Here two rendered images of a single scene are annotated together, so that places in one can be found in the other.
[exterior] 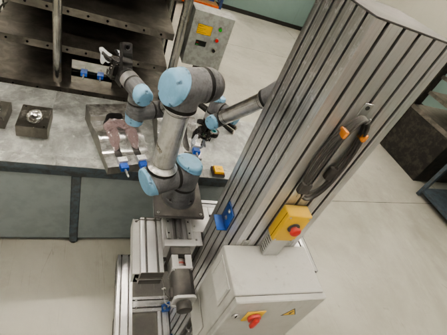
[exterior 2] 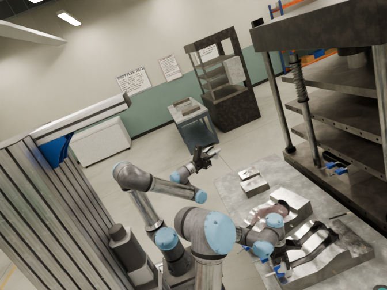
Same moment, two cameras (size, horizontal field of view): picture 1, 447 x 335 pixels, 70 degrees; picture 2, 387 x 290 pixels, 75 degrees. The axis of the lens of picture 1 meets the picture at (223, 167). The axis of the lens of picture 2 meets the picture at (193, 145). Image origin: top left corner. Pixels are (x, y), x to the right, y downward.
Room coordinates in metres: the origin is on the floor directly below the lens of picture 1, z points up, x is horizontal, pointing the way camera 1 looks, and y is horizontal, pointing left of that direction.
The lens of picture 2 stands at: (1.81, -0.69, 2.09)
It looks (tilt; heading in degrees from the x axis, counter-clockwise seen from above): 21 degrees down; 118
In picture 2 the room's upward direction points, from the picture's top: 23 degrees counter-clockwise
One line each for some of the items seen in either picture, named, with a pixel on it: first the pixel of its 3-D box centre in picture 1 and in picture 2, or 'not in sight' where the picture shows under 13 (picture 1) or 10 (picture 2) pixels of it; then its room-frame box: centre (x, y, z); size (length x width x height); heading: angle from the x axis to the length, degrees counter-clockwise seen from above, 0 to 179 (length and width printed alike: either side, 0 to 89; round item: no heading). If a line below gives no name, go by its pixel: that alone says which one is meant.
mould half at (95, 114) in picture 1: (118, 135); (270, 218); (1.43, 0.65, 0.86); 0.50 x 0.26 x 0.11; 46
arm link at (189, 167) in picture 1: (185, 171); (168, 242); (1.00, 0.14, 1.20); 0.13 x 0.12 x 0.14; 143
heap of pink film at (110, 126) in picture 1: (120, 130); (269, 214); (1.44, 0.64, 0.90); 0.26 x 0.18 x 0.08; 46
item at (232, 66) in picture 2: not in sight; (222, 81); (0.12, 5.09, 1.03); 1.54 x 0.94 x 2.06; 121
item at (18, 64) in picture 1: (87, 66); (371, 161); (2.16, 1.32, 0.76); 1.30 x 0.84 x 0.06; 119
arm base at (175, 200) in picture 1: (180, 189); (177, 258); (1.01, 0.13, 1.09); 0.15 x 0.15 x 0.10
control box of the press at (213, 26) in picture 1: (187, 98); not in sight; (2.40, 0.53, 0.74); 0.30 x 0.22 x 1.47; 119
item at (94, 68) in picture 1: (94, 58); (365, 155); (2.12, 1.24, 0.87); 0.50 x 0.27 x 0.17; 29
